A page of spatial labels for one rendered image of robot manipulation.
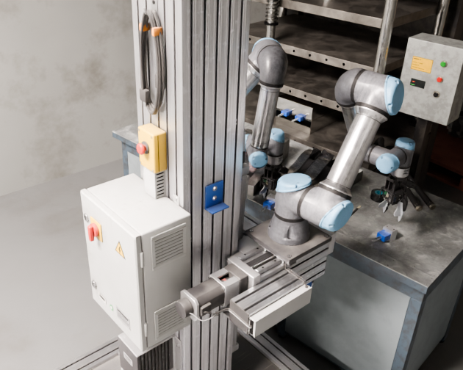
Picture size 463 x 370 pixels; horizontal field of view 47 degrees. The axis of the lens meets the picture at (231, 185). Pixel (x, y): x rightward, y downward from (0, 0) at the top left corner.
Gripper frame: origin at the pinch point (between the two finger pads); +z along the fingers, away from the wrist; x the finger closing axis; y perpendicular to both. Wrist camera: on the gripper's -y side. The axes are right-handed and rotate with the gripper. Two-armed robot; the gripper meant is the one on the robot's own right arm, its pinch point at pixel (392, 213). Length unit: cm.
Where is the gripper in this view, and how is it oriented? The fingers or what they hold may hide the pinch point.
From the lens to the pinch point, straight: 238.0
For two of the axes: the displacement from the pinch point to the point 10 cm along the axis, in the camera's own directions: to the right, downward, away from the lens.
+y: -8.1, 2.6, -5.2
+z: -0.4, 8.7, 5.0
